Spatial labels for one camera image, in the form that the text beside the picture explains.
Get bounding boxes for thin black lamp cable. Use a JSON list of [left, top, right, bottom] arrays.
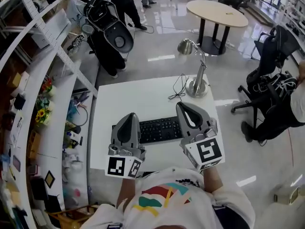
[[167, 73, 192, 101]]

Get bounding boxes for black mesh office chair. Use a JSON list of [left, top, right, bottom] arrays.
[[231, 24, 302, 130]]

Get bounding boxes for small black box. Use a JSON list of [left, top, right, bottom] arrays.
[[13, 93, 27, 111]]

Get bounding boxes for black hoop cable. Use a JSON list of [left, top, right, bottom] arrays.
[[71, 102, 89, 127]]

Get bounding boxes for black open hard-shell backpack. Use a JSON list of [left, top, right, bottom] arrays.
[[83, 0, 134, 53]]

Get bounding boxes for black framed gold picture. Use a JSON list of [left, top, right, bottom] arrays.
[[44, 170, 56, 189]]

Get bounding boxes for white desk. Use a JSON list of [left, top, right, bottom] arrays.
[[89, 74, 219, 174]]

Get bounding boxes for round light wood table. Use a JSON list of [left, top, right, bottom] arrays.
[[186, 0, 249, 56]]

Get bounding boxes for wooden rack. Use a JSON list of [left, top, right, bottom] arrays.
[[44, 202, 101, 229]]

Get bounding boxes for teal flowers in pot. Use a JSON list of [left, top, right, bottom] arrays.
[[35, 97, 55, 112]]

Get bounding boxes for sunflower bouquet in pot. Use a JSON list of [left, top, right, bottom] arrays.
[[35, 108, 52, 126]]

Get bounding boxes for black bag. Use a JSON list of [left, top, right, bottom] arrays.
[[30, 177, 49, 201]]

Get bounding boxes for person's left forearm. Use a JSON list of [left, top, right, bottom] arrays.
[[116, 177, 137, 208]]

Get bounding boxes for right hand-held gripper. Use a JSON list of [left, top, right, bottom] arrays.
[[175, 101, 225, 173]]

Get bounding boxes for black computer keyboard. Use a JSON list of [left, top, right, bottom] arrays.
[[112, 117, 184, 145]]

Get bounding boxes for silver metal desk lamp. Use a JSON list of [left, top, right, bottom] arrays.
[[177, 38, 209, 98]]

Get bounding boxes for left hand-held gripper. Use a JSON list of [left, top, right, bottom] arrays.
[[104, 113, 147, 180]]

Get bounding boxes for white curved shelf unit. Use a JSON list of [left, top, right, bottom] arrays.
[[0, 0, 100, 229]]

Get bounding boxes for red flowers in white pot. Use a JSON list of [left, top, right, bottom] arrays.
[[41, 78, 57, 98]]

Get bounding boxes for person's white printed t-shirt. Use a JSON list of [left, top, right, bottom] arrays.
[[80, 167, 256, 229]]

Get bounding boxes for open wooden box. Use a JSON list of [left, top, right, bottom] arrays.
[[26, 130, 41, 161]]

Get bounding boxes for black shoulder strap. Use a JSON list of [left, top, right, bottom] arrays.
[[212, 205, 246, 229]]

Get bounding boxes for person's right forearm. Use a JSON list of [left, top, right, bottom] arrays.
[[202, 167, 224, 196]]

